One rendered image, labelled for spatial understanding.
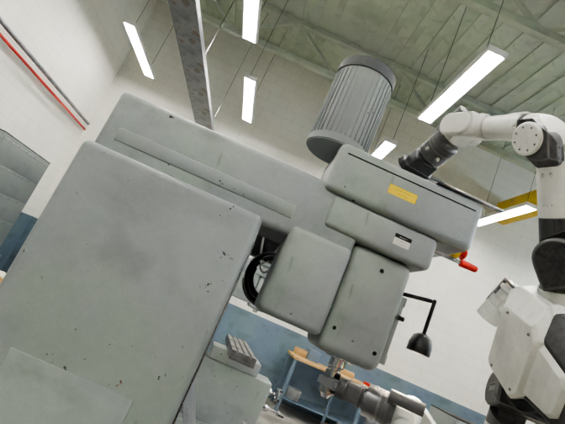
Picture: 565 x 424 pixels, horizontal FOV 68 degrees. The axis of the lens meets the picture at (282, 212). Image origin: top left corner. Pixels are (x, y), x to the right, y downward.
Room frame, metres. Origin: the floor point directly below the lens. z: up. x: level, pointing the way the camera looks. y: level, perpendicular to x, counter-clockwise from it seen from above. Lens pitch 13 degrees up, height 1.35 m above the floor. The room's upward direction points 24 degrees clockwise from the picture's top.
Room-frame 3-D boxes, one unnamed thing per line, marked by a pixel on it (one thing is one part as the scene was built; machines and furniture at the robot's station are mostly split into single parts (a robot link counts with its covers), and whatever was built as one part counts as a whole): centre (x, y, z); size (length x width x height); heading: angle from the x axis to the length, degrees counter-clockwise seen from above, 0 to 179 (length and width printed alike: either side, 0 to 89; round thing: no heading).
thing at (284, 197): (1.27, 0.17, 1.66); 0.80 x 0.23 x 0.20; 91
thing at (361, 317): (1.28, -0.32, 1.47); 0.21 x 0.19 x 0.32; 1
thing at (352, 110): (1.28, -0.08, 2.05); 0.20 x 0.20 x 0.32
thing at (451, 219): (1.28, -0.31, 1.81); 0.47 x 0.26 x 0.16; 91
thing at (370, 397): (1.25, -0.41, 1.23); 0.13 x 0.12 x 0.10; 156
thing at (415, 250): (1.28, -0.29, 1.68); 0.34 x 0.24 x 0.10; 91
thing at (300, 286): (1.28, -0.13, 1.47); 0.24 x 0.19 x 0.26; 1
